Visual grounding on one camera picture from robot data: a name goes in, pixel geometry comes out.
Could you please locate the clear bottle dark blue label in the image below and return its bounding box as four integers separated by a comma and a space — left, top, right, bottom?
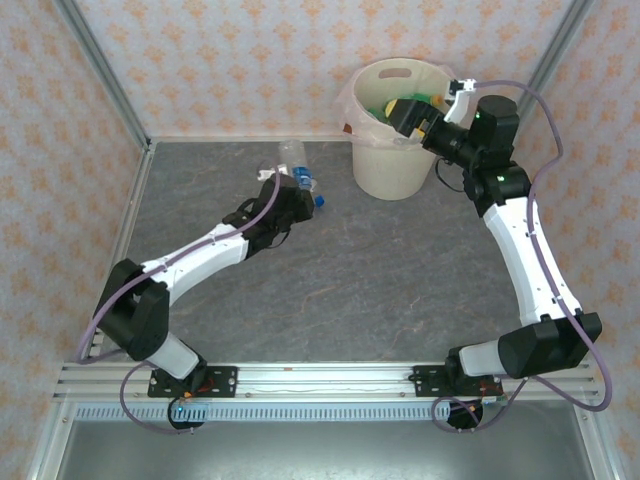
277, 139, 329, 209

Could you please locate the silver metal sheet panel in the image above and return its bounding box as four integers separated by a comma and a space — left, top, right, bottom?
29, 417, 616, 480

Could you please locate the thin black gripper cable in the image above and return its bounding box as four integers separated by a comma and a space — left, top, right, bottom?
433, 155, 469, 194
262, 227, 294, 250

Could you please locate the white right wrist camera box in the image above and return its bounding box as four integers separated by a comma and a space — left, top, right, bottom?
442, 77, 479, 124

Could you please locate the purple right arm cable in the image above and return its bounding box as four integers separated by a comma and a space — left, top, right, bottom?
432, 78, 615, 434

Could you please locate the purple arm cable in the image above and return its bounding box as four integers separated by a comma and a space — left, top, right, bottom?
74, 172, 281, 435
432, 78, 615, 434

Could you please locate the aluminium frame rail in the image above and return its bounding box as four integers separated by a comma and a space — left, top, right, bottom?
147, 133, 504, 146
79, 142, 156, 364

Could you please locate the aluminium frame post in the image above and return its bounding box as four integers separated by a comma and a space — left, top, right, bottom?
29, 399, 76, 480
574, 399, 619, 480
52, 0, 154, 151
517, 0, 601, 119

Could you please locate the wide aluminium mounting rail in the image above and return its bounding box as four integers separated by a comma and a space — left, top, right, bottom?
53, 360, 599, 401

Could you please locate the red orange wire bundle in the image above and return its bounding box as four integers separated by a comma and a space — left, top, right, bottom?
182, 375, 220, 402
478, 380, 507, 405

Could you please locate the grey slotted cable duct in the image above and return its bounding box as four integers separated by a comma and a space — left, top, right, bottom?
74, 403, 581, 422

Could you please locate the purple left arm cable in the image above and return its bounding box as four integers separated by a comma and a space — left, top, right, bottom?
74, 172, 281, 435

